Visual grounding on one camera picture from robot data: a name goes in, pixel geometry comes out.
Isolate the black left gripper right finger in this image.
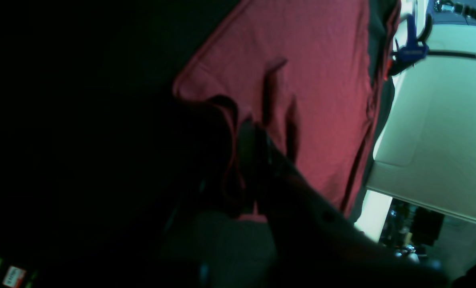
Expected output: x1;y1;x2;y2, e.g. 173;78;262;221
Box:
238;120;450;288

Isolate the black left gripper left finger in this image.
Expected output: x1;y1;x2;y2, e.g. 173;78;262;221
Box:
34;96;238;288

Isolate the dark red long-sleeve shirt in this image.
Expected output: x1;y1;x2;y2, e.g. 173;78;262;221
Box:
173;0;402;222

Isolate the black table cloth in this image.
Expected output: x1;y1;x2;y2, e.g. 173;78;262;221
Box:
0;0;402;288

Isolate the black box with name sticker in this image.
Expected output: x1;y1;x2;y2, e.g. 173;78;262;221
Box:
0;261;37;288

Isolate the blue and orange clamp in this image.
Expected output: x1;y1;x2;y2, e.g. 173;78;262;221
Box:
384;14;476;79

